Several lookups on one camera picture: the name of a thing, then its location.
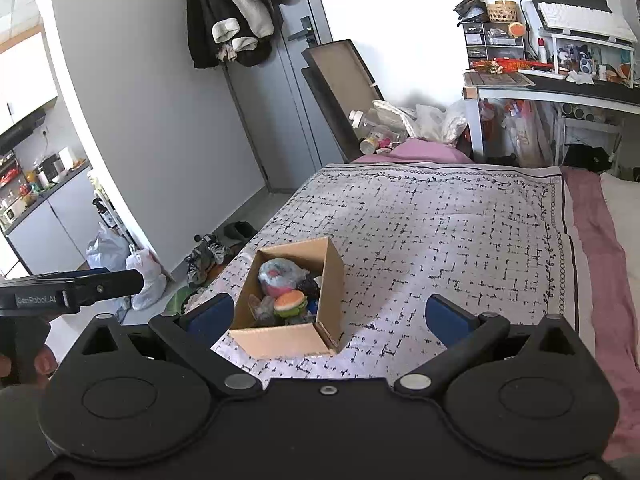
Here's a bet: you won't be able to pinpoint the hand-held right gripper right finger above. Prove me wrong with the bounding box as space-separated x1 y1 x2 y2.
394 293 594 397

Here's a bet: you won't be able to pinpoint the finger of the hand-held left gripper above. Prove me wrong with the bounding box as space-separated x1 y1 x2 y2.
74 268 145 307

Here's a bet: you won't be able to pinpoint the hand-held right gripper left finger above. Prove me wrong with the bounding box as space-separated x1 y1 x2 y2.
60 291 262 399

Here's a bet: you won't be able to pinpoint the hamburger plush toy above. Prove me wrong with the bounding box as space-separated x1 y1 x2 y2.
272 290 309 319

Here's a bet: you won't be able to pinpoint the brown cardboard box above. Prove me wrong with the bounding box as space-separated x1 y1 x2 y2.
228 236 346 361

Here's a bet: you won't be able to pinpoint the person's left hand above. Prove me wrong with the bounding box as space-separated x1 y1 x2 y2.
0 344 58 387

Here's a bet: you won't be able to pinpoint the white plastic bag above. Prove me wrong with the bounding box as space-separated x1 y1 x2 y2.
85 222 132 273
125 245 169 312

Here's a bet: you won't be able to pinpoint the green cartoon rug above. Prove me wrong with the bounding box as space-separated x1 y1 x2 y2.
164 285 202 317

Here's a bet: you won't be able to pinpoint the grey sneakers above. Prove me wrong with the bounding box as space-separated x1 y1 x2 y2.
184 234 232 287

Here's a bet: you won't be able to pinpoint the dark bottle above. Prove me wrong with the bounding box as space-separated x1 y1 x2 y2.
93 198 119 234

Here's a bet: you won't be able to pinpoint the grey kitchen counter cabinet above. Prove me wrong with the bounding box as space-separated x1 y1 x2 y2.
0 160 102 277

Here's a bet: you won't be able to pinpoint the plastic-wrapped pink toy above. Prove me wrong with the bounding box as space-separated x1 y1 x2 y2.
257 258 311 299

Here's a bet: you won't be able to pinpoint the dark slippers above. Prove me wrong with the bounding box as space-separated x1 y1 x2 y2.
222 220 259 244

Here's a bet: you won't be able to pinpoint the black-and-white patterned blanket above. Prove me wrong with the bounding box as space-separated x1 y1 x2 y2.
200 162 587 387

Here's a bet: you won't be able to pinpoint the pink bed sheet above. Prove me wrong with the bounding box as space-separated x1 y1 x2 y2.
352 139 640 462

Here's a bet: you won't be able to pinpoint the black range hood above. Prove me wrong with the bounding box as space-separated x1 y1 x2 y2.
0 110 49 154

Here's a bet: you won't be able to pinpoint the yellow-lidded jar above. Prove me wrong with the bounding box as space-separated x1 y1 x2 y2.
359 132 387 156

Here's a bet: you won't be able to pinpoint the pile of crumpled plastic bags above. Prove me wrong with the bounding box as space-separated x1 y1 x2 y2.
372 99 472 147

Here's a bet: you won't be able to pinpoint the bundle of clear plastic bags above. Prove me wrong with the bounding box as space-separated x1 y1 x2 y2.
479 97 562 167

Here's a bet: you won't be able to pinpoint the white duvet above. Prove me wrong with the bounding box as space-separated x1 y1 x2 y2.
599 172 640 262

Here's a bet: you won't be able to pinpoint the black bag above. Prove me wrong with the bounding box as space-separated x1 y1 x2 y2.
564 143 619 174

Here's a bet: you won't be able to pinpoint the clear plastic bottle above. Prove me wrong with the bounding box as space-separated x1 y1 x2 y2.
348 109 402 137

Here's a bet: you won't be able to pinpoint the grey door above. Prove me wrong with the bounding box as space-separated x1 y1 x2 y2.
220 0 334 194

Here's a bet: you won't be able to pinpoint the wooden tray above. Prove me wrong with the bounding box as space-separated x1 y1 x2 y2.
463 70 537 89

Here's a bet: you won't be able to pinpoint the white desk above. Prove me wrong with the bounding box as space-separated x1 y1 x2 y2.
462 71 640 163

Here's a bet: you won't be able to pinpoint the flat leaning cardboard box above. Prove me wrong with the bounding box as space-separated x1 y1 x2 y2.
301 38 385 164

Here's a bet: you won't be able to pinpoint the small drawer organizer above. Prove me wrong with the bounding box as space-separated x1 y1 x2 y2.
462 20 526 70

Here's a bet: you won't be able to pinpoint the white desk riser shelf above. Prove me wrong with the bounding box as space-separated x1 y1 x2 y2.
539 30 637 84

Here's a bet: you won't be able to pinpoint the hanging dark clothes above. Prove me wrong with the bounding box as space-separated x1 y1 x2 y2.
185 0 292 69

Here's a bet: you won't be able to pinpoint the wicker basket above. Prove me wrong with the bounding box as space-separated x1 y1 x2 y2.
487 0 518 24

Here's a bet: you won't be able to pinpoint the white keyboard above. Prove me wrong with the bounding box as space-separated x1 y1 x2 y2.
537 2 639 44

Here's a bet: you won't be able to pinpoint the white kitchen wall cabinet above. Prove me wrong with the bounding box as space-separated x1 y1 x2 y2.
0 29 59 134

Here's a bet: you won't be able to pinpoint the black door lock handle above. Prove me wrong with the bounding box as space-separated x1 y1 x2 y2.
289 15 317 44

